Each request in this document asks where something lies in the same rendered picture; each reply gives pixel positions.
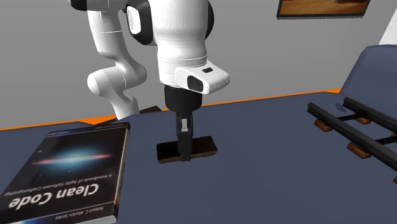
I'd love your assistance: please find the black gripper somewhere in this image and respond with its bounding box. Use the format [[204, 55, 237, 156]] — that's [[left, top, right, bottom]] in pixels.
[[163, 85, 204, 162]]

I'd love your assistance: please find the dark brown flat block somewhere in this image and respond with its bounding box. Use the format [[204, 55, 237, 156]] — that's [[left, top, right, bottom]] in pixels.
[[156, 135, 218, 165]]

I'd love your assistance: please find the black book with galaxy cover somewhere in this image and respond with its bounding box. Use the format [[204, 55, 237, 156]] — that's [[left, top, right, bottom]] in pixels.
[[0, 121, 131, 224]]

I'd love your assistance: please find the black toy railway track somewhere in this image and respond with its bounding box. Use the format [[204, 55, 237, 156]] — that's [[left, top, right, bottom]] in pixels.
[[306, 96, 397, 185]]

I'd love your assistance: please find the framed brown wall picture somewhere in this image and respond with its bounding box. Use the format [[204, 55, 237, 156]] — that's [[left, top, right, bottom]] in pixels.
[[276, 0, 372, 19]]

